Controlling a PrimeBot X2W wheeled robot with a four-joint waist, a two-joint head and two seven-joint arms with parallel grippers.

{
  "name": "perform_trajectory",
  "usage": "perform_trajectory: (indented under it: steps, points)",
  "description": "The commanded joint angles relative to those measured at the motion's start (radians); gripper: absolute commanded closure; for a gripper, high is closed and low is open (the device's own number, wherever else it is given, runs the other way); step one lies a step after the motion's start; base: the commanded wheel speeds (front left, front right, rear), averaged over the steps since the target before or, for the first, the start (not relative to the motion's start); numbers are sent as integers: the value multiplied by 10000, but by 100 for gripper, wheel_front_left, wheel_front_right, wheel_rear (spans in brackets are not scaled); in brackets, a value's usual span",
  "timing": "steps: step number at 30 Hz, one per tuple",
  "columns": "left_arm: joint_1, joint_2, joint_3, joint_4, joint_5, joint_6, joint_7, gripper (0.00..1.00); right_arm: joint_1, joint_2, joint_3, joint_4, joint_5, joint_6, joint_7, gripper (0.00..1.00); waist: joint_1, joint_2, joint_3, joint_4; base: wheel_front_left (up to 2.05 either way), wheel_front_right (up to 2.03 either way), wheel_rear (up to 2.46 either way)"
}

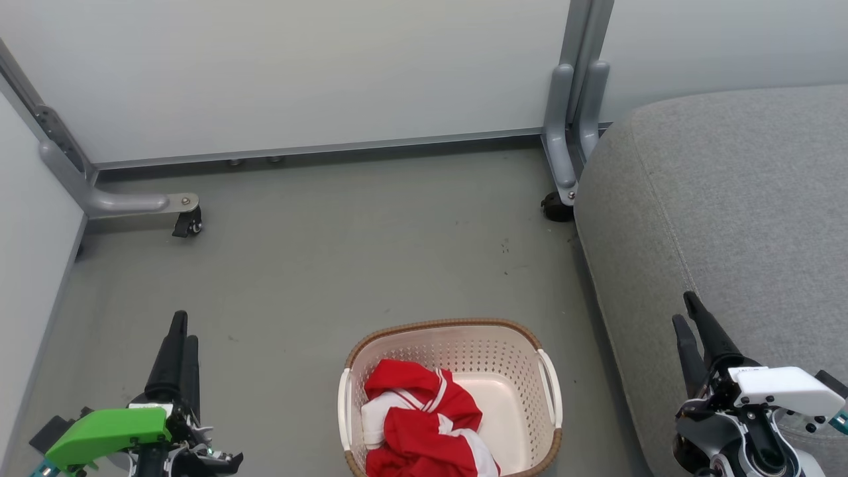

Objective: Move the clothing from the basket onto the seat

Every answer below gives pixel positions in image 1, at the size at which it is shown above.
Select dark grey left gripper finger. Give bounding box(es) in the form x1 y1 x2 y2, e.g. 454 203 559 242
145 311 189 399
182 335 201 419

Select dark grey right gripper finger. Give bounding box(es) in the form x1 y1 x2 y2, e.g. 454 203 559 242
672 314 710 399
683 291 760 376

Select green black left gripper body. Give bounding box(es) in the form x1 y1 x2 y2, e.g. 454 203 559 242
29 396 243 477

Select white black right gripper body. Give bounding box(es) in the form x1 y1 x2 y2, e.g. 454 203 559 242
675 366 848 419

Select red shorts with white stripes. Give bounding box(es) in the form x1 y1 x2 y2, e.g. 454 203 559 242
361 359 483 446

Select grey fabric sofa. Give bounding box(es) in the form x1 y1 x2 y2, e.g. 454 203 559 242
574 84 848 477

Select black caster wheel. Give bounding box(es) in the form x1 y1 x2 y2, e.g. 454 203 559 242
172 206 203 239
541 191 576 223

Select long grey partition leg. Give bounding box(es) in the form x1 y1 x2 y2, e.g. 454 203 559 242
0 40 200 220

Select cream perforated laundry basket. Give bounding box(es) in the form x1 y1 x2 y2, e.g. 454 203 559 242
337 317 564 477

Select short grey partition leg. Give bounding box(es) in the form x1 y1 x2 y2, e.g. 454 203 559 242
578 60 611 162

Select grey metal partition base rail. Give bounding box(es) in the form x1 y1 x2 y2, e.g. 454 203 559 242
91 127 545 171

